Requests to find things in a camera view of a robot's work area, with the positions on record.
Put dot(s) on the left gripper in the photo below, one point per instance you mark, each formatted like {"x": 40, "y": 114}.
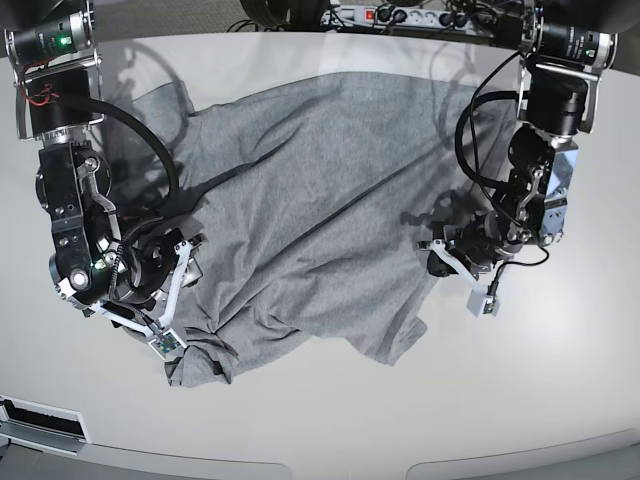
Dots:
{"x": 479, "y": 245}

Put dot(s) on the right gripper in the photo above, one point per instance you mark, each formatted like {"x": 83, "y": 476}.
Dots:
{"x": 144, "y": 264}

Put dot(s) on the grey t-shirt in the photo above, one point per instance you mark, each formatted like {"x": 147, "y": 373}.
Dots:
{"x": 312, "y": 197}

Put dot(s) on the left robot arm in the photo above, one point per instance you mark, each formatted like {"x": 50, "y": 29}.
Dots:
{"x": 563, "y": 47}

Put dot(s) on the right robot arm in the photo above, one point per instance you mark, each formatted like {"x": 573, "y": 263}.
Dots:
{"x": 107, "y": 259}

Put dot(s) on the white power strip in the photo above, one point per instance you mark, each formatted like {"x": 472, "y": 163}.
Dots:
{"x": 378, "y": 17}

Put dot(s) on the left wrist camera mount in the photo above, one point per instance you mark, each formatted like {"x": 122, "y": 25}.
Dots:
{"x": 483, "y": 299}

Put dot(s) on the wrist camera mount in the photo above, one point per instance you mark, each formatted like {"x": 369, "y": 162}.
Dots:
{"x": 156, "y": 327}
{"x": 483, "y": 299}

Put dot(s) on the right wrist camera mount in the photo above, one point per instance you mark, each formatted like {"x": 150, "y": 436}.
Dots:
{"x": 156, "y": 327}

